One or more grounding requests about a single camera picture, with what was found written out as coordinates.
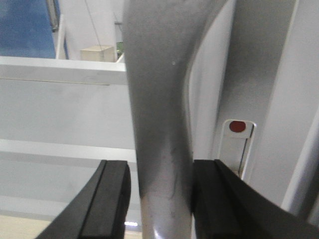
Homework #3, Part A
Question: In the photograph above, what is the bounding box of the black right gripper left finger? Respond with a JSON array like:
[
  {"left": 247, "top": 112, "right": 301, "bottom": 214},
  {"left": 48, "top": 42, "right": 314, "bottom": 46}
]
[{"left": 38, "top": 160, "right": 131, "bottom": 239}]

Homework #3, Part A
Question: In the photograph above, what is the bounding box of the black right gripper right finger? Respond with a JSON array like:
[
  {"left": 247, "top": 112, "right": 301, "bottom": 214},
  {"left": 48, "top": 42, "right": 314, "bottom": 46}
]
[{"left": 192, "top": 160, "right": 319, "bottom": 239}]

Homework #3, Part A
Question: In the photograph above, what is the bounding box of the white framed transparent sliding door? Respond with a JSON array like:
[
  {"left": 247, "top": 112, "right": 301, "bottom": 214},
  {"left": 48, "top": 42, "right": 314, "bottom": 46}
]
[{"left": 0, "top": 0, "right": 319, "bottom": 233}]

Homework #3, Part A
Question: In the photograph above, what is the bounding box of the grey metal door handle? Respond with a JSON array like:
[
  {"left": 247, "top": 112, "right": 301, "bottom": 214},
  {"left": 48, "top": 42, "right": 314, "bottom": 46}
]
[{"left": 123, "top": 0, "right": 225, "bottom": 239}]

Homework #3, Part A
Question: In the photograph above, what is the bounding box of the white lock plate red dot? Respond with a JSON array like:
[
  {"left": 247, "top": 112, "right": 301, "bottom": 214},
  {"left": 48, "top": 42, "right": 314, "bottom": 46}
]
[{"left": 217, "top": 119, "right": 255, "bottom": 178}]

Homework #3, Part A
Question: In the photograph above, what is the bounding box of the light plywood box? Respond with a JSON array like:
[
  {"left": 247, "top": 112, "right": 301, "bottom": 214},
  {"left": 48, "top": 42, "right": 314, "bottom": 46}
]
[{"left": 80, "top": 45, "right": 116, "bottom": 62}]

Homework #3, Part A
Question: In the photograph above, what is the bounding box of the blue partition panel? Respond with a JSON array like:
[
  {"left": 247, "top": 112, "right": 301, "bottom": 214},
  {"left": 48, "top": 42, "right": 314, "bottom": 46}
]
[{"left": 0, "top": 0, "right": 55, "bottom": 58}]

